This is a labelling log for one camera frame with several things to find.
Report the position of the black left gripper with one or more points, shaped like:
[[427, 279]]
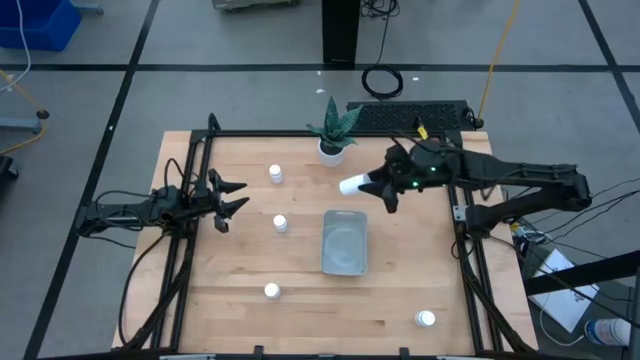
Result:
[[205, 200]]

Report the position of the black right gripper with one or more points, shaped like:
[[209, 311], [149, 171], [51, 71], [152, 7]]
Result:
[[400, 170]]

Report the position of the white pill bottle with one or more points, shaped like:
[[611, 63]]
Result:
[[280, 223], [425, 318], [275, 173], [352, 184], [272, 291]]

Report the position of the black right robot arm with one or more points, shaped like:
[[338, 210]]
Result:
[[525, 172]]

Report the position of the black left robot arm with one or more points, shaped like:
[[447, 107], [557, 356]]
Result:
[[125, 212]]

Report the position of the white round plant pot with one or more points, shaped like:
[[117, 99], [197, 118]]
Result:
[[331, 159]]

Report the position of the black perforated metal box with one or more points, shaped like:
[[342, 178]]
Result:
[[400, 117]]

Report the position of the green snake plant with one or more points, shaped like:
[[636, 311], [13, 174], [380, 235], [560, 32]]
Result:
[[334, 125]]

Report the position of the black column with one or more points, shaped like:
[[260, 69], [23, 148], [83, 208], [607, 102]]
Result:
[[341, 30]]

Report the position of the grey cart base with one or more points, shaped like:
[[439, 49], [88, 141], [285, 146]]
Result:
[[250, 4]]

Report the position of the grey stand foot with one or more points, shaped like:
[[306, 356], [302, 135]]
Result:
[[20, 124]]

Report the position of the black metal bar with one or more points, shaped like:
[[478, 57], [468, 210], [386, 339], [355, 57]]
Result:
[[580, 275]]

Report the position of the white paper sheet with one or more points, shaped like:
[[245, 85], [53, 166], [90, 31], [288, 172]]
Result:
[[565, 306]]

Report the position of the black object on floor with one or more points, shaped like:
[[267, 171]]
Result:
[[6, 167]]

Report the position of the blue plastic bin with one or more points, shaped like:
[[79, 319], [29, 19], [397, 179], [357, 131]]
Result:
[[45, 25]]

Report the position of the white bottle with blue label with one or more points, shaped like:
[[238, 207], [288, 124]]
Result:
[[607, 331]]

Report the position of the black aluminium table frame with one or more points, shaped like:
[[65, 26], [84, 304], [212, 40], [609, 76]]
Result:
[[260, 133]]

